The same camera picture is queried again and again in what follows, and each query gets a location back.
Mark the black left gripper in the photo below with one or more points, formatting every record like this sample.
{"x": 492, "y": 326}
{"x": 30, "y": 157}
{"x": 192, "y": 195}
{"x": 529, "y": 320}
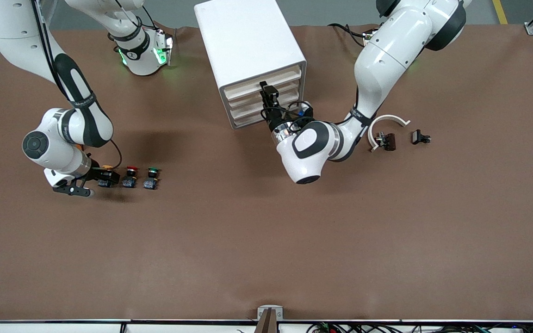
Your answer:
{"x": 274, "y": 120}

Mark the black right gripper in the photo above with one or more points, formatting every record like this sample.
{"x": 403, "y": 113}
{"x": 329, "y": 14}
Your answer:
{"x": 97, "y": 174}

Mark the yellow push button switch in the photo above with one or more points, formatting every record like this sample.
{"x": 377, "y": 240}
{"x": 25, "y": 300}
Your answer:
{"x": 105, "y": 184}

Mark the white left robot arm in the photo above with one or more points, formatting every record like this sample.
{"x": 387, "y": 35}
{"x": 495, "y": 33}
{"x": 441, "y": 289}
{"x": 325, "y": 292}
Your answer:
{"x": 387, "y": 60}

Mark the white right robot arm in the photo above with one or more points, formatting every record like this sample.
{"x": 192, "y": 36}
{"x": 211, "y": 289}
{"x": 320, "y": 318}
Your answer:
{"x": 53, "y": 138}

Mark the white curved plastic piece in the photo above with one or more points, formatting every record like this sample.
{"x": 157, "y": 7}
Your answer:
{"x": 389, "y": 117}

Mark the small brown terminal part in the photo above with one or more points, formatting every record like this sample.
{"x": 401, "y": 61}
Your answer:
{"x": 388, "y": 141}

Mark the brown table mat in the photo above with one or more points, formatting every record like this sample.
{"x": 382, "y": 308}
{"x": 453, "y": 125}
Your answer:
{"x": 266, "y": 231}

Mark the small black clip part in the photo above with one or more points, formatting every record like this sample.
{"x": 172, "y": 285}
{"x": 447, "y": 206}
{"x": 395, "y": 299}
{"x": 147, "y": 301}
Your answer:
{"x": 418, "y": 137}

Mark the red push button switch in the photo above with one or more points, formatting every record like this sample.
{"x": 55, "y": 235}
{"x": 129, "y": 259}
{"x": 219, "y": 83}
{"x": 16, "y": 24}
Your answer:
{"x": 129, "y": 182}

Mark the green push button switch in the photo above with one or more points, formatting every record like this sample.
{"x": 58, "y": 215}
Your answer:
{"x": 150, "y": 184}

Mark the white table frame edge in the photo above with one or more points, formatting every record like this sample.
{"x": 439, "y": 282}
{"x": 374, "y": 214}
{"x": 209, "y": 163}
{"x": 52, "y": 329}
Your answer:
{"x": 63, "y": 329}

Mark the grey metal bracket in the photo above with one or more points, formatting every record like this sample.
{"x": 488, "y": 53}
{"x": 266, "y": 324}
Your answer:
{"x": 270, "y": 311}

